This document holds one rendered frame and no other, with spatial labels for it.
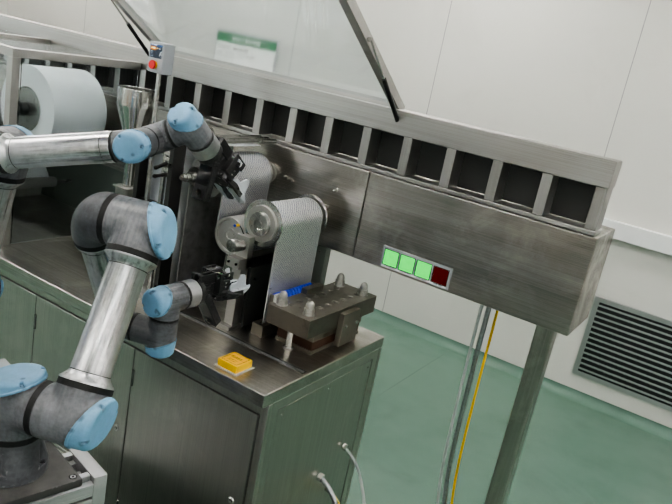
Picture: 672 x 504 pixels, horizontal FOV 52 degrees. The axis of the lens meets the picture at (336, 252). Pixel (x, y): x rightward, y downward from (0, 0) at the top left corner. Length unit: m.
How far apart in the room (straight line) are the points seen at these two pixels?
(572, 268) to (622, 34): 2.54
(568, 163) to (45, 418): 1.47
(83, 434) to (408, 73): 3.79
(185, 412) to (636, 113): 3.14
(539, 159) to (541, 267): 0.31
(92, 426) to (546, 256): 1.30
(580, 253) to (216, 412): 1.12
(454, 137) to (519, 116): 2.39
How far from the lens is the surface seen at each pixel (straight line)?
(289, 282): 2.26
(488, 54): 4.65
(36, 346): 2.65
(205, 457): 2.16
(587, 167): 2.05
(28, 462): 1.65
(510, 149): 2.11
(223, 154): 1.89
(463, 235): 2.17
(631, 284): 4.46
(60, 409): 1.52
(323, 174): 2.40
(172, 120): 1.75
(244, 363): 1.98
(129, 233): 1.54
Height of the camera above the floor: 1.80
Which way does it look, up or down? 16 degrees down
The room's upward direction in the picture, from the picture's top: 11 degrees clockwise
